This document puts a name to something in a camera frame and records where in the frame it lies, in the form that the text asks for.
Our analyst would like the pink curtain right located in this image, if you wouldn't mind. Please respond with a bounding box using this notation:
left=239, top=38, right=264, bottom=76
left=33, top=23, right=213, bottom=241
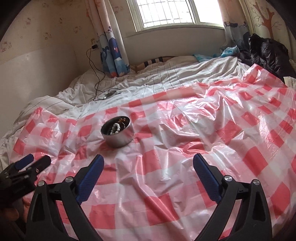
left=218, top=0, right=250, bottom=51

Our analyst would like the round grey charging pad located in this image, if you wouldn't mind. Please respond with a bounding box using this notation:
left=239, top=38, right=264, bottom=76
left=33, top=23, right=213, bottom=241
left=104, top=90, right=116, bottom=99

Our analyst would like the striped plush toy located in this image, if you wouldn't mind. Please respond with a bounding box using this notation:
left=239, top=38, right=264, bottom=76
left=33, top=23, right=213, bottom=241
left=130, top=56, right=173, bottom=72

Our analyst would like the blue cartoon curtain left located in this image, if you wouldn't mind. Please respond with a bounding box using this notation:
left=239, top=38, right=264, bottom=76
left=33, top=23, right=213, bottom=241
left=89, top=1, right=130, bottom=78

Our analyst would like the blue plastic bag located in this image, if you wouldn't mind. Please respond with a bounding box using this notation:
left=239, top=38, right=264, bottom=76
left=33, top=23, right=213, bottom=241
left=193, top=46, right=240, bottom=62

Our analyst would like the wardrobe with tree decal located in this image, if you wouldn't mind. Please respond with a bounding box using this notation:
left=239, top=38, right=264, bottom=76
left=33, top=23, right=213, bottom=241
left=240, top=0, right=292, bottom=53

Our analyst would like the white bead bracelet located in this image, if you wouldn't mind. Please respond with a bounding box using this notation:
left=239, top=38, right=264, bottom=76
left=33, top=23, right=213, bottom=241
left=107, top=122, right=122, bottom=136

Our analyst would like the black charging cable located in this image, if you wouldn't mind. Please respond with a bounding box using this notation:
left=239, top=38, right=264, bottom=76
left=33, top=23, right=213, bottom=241
left=86, top=47, right=121, bottom=102

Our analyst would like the white striped duvet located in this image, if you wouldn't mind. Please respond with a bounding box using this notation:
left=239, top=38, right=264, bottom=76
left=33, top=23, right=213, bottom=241
left=1, top=56, right=249, bottom=169

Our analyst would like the left hand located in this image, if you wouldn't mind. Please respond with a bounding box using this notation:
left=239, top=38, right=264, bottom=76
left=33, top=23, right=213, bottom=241
left=1, top=199, right=26, bottom=232

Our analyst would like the pink checkered plastic sheet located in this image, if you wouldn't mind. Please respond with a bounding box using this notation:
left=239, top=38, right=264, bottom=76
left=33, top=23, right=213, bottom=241
left=9, top=65, right=295, bottom=240

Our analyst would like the black jacket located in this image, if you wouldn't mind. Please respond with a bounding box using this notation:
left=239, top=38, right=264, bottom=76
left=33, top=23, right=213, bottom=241
left=238, top=32, right=295, bottom=81

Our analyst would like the wall socket with plug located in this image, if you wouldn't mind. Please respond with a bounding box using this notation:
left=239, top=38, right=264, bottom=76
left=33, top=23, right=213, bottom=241
left=91, top=38, right=98, bottom=50

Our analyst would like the round metal tin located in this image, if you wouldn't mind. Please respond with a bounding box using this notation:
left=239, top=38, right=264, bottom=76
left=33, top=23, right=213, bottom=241
left=101, top=116, right=135, bottom=148

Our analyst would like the window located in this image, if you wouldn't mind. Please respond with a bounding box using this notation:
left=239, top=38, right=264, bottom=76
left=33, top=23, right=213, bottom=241
left=128, top=0, right=223, bottom=32

